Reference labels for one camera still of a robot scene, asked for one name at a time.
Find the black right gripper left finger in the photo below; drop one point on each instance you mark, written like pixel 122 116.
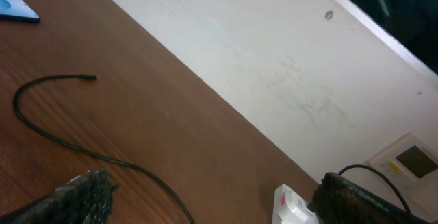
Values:
pixel 85 199

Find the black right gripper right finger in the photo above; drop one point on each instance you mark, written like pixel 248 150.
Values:
pixel 337 200

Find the blue Galaxy smartphone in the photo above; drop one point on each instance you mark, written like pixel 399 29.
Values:
pixel 18 10

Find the white power strip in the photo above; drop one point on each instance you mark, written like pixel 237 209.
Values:
pixel 291 208

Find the white wall control panel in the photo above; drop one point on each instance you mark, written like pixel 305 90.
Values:
pixel 410 165

